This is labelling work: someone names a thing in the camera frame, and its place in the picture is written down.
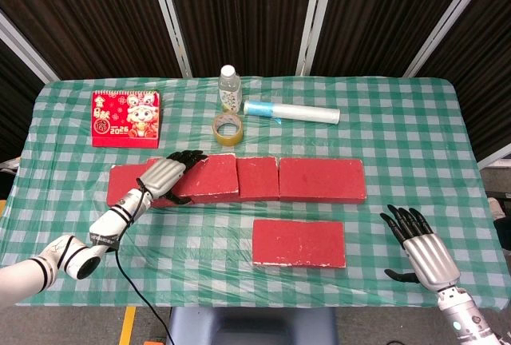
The roll of clear plastic bags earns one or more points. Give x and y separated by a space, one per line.
303 113

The red brick with white-speckled edge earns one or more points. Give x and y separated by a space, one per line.
215 179

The clear plastic bottle, white cap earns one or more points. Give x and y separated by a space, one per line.
229 93

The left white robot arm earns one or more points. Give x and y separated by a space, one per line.
108 227

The white partition frame post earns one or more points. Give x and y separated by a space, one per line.
171 29
313 29
443 29
24 47

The red brick with grey patch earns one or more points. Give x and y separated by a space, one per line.
121 183

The green white checkered tablecloth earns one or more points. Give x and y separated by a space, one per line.
199 241

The red brick with white-chipped side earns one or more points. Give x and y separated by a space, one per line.
297 243

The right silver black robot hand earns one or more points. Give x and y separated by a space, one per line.
431 257

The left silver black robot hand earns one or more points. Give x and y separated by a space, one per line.
163 177

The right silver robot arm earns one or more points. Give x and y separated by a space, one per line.
463 317

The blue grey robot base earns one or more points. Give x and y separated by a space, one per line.
255 327

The plain red brick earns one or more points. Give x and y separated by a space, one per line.
257 179
319 179

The yellow packing tape roll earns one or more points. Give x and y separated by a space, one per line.
227 139

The red 2026 desk calendar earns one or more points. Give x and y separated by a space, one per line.
120 121

